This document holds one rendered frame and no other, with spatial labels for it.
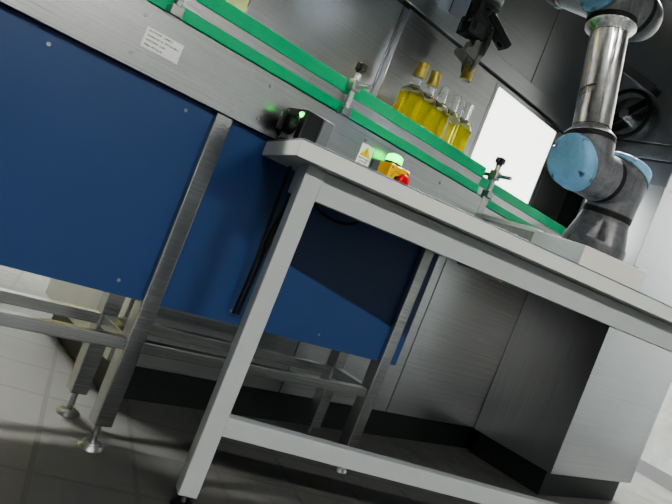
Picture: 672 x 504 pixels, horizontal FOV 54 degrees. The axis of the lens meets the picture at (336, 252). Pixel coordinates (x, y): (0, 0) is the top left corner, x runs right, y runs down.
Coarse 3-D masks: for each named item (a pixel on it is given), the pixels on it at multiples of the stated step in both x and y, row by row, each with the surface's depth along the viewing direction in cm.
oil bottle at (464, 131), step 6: (462, 120) 199; (462, 126) 199; (468, 126) 200; (462, 132) 199; (468, 132) 201; (456, 138) 199; (462, 138) 200; (468, 138) 201; (456, 144) 199; (462, 144) 200; (462, 150) 201
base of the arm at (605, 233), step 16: (592, 208) 155; (576, 224) 156; (592, 224) 153; (608, 224) 152; (624, 224) 153; (576, 240) 154; (592, 240) 152; (608, 240) 152; (624, 240) 154; (624, 256) 155
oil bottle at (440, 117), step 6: (438, 102) 192; (438, 108) 191; (444, 108) 192; (438, 114) 191; (444, 114) 193; (432, 120) 191; (438, 120) 192; (444, 120) 193; (432, 126) 191; (438, 126) 193; (432, 132) 192; (438, 132) 193
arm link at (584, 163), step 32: (608, 0) 150; (640, 0) 152; (608, 32) 151; (608, 64) 150; (608, 96) 149; (576, 128) 148; (608, 128) 148; (576, 160) 144; (608, 160) 146; (576, 192) 150; (608, 192) 149
